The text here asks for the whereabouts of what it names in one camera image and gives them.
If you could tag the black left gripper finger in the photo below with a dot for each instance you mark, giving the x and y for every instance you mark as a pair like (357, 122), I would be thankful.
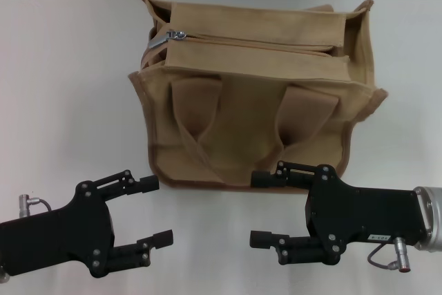
(117, 184)
(131, 257)

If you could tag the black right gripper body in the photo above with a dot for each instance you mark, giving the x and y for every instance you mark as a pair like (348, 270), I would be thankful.
(362, 215)

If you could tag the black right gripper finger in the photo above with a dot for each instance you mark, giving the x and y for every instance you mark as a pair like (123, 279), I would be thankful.
(293, 177)
(297, 250)

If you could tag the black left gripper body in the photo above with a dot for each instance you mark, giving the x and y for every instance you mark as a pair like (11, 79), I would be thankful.
(52, 236)

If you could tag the khaki canvas food bag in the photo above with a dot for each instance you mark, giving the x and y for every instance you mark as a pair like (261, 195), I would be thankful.
(241, 119)

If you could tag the silver metal zipper pull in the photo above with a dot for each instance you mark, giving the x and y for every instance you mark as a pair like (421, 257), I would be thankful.
(159, 41)

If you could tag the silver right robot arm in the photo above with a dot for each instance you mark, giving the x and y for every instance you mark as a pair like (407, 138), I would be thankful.
(431, 219)

